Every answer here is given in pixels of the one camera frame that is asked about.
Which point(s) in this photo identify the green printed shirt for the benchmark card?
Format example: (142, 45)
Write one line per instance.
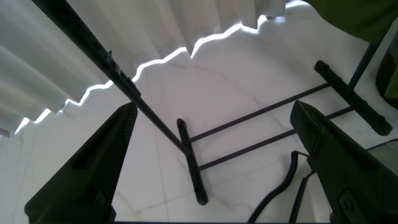
(357, 15)

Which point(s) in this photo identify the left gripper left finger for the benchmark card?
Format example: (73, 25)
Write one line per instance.
(87, 180)

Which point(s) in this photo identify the white curtain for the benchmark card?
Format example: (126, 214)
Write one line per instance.
(155, 25)

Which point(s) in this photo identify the black clothes rack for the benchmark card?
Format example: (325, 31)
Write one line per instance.
(93, 53)

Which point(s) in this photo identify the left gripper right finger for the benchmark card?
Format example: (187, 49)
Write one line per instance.
(348, 174)

